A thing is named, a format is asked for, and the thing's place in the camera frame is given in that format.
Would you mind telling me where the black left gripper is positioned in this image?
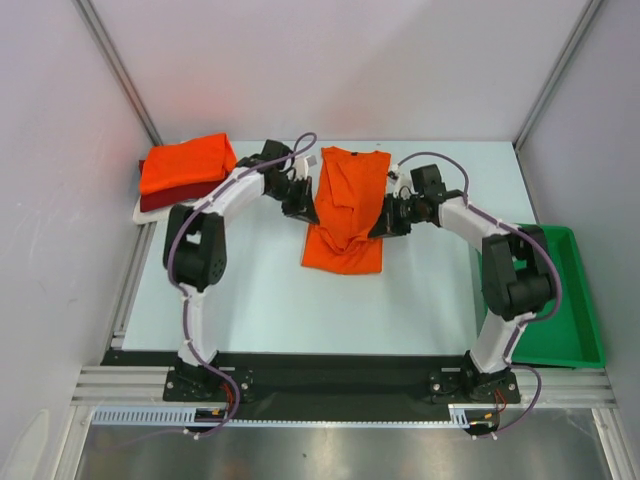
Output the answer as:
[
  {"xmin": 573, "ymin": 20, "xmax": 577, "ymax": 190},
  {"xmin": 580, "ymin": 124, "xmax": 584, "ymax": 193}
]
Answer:
[{"xmin": 266, "ymin": 175, "xmax": 318, "ymax": 225}]

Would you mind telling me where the orange t-shirt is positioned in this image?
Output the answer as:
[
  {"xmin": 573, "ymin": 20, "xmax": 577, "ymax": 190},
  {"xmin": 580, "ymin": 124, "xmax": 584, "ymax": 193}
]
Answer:
[
  {"xmin": 139, "ymin": 133, "xmax": 237, "ymax": 195},
  {"xmin": 301, "ymin": 146, "xmax": 391, "ymax": 275}
]

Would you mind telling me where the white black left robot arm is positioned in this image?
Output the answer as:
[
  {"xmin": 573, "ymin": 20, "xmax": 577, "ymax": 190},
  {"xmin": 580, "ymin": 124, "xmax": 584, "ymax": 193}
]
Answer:
[{"xmin": 163, "ymin": 132, "xmax": 319, "ymax": 400}]

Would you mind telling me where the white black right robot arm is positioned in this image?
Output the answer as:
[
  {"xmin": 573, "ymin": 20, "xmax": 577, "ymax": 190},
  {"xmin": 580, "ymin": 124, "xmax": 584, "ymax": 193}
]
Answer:
[{"xmin": 368, "ymin": 164, "xmax": 561, "ymax": 401}]

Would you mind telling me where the folded orange t-shirt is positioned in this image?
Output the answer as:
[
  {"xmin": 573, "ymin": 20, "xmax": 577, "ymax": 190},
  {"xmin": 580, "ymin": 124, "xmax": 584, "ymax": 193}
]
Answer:
[{"xmin": 139, "ymin": 133, "xmax": 237, "ymax": 195}]

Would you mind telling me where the folded dark red t-shirt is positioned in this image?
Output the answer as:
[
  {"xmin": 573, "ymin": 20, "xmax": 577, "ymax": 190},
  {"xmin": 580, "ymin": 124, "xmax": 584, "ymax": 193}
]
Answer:
[{"xmin": 139, "ymin": 158, "xmax": 228, "ymax": 212}]

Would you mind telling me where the folded white t-shirt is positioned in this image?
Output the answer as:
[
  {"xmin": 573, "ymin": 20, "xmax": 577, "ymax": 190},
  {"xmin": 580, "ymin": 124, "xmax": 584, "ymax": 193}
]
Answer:
[{"xmin": 131, "ymin": 199, "xmax": 196, "ymax": 227}]

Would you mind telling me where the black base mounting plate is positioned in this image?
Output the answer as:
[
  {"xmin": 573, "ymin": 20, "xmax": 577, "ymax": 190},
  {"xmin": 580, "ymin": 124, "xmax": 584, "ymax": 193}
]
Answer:
[{"xmin": 102, "ymin": 350, "xmax": 521, "ymax": 423}]

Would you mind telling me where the green plastic tray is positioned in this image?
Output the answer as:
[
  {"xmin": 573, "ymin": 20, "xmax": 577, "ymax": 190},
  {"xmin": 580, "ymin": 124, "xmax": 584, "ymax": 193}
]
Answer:
[{"xmin": 479, "ymin": 224, "xmax": 607, "ymax": 370}]

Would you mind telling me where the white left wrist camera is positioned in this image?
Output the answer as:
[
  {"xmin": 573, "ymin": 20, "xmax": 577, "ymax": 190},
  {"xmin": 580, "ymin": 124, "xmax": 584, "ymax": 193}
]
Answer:
[{"xmin": 293, "ymin": 155, "xmax": 317, "ymax": 181}]

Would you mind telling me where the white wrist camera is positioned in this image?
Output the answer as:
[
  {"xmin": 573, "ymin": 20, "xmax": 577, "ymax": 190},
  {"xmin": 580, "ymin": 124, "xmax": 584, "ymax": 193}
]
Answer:
[
  {"xmin": 387, "ymin": 164, "xmax": 412, "ymax": 200},
  {"xmin": 293, "ymin": 155, "xmax": 317, "ymax": 181}
]

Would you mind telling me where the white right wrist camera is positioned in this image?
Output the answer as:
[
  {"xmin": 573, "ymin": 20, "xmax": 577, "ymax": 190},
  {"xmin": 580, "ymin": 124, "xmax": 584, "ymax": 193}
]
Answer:
[{"xmin": 387, "ymin": 164, "xmax": 412, "ymax": 200}]

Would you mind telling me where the aluminium frame rail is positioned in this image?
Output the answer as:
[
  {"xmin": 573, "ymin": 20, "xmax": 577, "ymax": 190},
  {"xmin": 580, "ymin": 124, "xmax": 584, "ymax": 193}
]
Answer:
[{"xmin": 71, "ymin": 366, "xmax": 617, "ymax": 409}]

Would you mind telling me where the white slotted cable duct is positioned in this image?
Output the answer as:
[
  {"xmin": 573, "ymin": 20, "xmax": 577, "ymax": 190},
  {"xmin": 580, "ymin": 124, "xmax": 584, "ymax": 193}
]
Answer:
[{"xmin": 92, "ymin": 406, "xmax": 496, "ymax": 429}]

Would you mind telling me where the left corner aluminium post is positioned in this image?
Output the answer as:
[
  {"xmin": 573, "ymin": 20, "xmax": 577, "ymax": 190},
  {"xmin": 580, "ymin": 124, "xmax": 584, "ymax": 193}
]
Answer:
[{"xmin": 72, "ymin": 0, "xmax": 163, "ymax": 146}]

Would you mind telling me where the corner aluminium post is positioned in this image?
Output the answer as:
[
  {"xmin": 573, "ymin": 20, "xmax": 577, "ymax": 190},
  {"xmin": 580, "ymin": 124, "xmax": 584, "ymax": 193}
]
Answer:
[
  {"xmin": 512, "ymin": 0, "xmax": 607, "ymax": 155},
  {"xmin": 72, "ymin": 0, "xmax": 163, "ymax": 146}
]

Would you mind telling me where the right corner aluminium post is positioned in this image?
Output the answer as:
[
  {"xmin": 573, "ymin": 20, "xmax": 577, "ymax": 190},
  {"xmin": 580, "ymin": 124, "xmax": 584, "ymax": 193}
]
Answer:
[{"xmin": 512, "ymin": 0, "xmax": 607, "ymax": 155}]

